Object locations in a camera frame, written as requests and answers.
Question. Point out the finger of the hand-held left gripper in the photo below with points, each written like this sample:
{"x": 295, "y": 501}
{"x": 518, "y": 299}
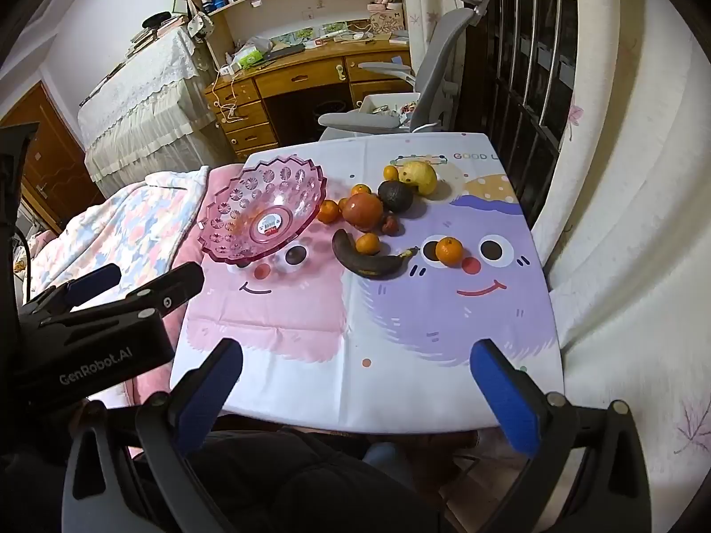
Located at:
{"x": 91, "y": 283}
{"x": 166, "y": 291}

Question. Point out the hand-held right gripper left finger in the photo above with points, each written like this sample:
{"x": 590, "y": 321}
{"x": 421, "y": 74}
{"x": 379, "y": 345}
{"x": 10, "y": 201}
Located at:
{"x": 203, "y": 394}

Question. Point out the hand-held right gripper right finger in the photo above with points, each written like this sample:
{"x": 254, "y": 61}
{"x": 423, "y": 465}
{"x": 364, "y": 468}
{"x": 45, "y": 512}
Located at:
{"x": 505, "y": 394}

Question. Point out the pink plastic bowl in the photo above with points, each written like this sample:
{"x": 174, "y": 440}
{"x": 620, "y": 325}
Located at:
{"x": 244, "y": 200}

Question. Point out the overripe dark banana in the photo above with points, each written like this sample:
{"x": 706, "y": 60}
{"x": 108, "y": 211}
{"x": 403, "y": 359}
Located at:
{"x": 361, "y": 265}

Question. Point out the red tomato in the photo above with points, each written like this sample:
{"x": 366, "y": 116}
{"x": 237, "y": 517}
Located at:
{"x": 362, "y": 211}

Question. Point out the dark avocado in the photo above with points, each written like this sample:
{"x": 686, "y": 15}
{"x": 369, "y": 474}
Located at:
{"x": 395, "y": 195}

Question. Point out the yellow apple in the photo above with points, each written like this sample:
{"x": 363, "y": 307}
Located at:
{"x": 417, "y": 176}

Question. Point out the floral blanket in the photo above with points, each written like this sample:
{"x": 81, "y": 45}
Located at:
{"x": 111, "y": 227}

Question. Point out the wooden door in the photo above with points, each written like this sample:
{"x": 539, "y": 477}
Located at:
{"x": 50, "y": 166}

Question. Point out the white lace cover cloth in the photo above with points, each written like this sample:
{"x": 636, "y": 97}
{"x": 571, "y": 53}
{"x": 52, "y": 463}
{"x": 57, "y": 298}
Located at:
{"x": 144, "y": 105}

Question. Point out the small red apple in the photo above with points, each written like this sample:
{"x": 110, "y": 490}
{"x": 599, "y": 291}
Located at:
{"x": 390, "y": 225}

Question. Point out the white floral curtain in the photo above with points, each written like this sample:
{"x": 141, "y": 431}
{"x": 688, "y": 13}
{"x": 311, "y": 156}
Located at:
{"x": 622, "y": 205}
{"x": 422, "y": 0}

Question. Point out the green tissue pack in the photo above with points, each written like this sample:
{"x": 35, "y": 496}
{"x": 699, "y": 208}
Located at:
{"x": 250, "y": 57}

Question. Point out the wooden desk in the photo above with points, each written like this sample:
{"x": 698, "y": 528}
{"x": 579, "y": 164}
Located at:
{"x": 300, "y": 76}

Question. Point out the dark flat device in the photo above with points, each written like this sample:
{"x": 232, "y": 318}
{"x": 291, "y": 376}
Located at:
{"x": 283, "y": 51}

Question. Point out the small hanging bag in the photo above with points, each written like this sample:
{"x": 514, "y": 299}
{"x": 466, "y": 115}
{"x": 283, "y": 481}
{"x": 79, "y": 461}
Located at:
{"x": 198, "y": 25}

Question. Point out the white tray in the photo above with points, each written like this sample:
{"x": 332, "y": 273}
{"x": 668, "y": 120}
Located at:
{"x": 383, "y": 104}

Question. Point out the green picture card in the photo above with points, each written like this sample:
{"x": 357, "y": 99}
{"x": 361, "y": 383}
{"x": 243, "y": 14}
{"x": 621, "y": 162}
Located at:
{"x": 335, "y": 28}
{"x": 303, "y": 36}

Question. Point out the window with metal grille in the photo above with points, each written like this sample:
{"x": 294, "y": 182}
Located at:
{"x": 527, "y": 66}

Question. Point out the grey office chair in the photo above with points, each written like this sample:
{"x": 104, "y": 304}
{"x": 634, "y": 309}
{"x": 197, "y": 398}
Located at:
{"x": 439, "y": 66}

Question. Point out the decorated cardboard box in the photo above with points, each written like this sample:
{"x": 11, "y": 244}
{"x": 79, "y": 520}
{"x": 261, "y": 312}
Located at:
{"x": 389, "y": 22}

